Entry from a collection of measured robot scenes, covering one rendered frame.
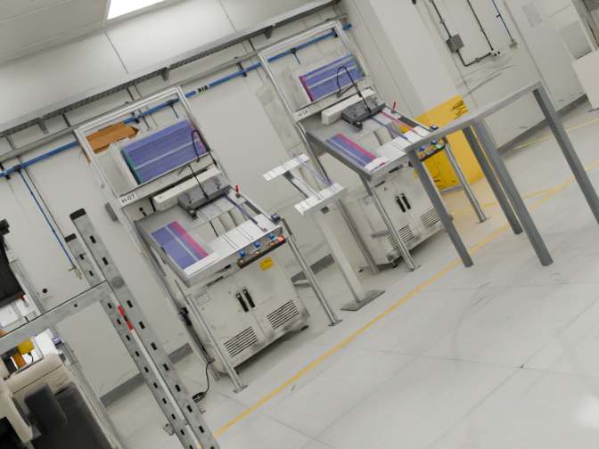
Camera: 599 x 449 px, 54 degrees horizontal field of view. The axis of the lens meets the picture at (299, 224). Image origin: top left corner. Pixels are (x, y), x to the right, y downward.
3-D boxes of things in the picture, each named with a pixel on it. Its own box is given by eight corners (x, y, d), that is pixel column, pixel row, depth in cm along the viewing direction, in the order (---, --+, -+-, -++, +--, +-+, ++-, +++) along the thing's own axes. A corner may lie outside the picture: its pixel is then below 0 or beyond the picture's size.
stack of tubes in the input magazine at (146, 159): (207, 151, 404) (188, 117, 402) (141, 183, 383) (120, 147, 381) (202, 156, 415) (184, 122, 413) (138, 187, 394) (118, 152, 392)
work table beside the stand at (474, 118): (547, 265, 281) (472, 118, 275) (464, 267, 348) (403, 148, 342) (611, 222, 295) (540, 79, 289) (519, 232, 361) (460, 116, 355)
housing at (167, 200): (225, 187, 414) (221, 171, 405) (163, 218, 394) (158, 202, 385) (218, 182, 419) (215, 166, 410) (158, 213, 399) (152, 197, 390)
